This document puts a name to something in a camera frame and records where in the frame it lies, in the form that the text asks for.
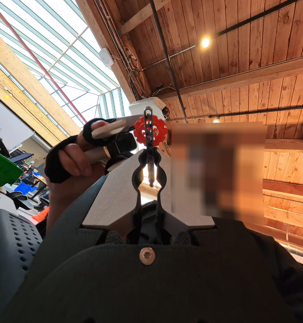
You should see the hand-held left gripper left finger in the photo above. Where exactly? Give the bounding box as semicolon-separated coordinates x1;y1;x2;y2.
82;149;152;244

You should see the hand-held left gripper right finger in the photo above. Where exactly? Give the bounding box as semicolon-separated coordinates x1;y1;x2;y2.
153;148;215;244

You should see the orange gear wheel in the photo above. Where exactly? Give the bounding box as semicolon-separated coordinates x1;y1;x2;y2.
133;115;168;147

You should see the grey beam assembly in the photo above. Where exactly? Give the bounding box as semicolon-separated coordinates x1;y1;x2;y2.
143;106;157;188

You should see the person's right forearm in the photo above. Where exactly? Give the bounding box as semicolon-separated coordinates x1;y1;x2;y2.
45;199;86;238

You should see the person's right hand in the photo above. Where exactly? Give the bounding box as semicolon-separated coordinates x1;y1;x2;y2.
46;121;108;203

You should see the orange traffic cone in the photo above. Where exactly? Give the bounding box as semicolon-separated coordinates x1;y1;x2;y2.
30;206;50;224

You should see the blue plastic bin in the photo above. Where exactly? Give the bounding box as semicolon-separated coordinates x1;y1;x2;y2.
14;182;33;195

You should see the black office chair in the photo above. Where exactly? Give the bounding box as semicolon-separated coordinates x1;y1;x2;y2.
5;191;34;210

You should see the white ceiling box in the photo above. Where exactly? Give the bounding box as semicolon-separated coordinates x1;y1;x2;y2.
99;47;114;67

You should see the red ceiling pipe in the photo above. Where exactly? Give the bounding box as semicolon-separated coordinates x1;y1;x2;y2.
0;8;88;123

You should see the green plastic bin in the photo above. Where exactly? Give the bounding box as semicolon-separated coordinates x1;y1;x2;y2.
0;148;24;187

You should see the white whiteboard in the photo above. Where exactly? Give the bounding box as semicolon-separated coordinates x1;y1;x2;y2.
0;97;36;152

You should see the white security camera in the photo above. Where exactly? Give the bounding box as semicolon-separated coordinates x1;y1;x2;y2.
129;97;171;119

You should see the black ceiling rail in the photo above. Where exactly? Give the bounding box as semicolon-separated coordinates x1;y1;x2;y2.
149;0;190;124

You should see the grey air duct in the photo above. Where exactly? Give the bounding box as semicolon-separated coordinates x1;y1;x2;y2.
275;238;303;261

